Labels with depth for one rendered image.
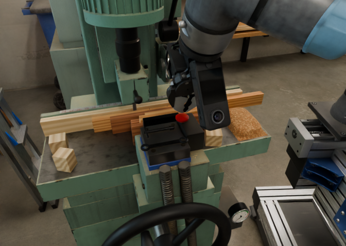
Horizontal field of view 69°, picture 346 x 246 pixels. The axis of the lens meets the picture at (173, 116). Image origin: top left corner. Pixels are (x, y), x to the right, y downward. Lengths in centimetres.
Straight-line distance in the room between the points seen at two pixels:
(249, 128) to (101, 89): 49
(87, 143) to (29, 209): 119
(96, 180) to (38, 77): 261
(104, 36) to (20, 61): 246
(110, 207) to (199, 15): 55
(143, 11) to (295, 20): 32
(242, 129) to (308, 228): 86
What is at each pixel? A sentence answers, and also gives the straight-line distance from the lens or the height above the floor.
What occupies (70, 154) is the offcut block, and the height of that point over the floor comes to 94.
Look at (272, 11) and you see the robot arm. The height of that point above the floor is 128.
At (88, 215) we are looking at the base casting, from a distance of 74.
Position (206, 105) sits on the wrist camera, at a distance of 39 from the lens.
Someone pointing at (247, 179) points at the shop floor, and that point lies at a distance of 185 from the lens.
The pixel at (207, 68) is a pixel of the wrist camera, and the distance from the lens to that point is 39.
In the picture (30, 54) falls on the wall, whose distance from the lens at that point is 308.
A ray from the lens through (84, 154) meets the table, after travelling 68.
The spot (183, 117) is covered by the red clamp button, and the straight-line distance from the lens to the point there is 55.
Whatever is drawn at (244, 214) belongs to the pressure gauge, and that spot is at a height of 66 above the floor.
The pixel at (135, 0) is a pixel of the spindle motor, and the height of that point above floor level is 125.
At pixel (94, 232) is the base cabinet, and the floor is 67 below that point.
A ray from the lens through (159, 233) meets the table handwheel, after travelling 59.
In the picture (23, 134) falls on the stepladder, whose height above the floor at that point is 51.
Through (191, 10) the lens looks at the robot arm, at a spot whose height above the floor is 127.
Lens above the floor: 134
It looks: 35 degrees down
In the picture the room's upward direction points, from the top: straight up
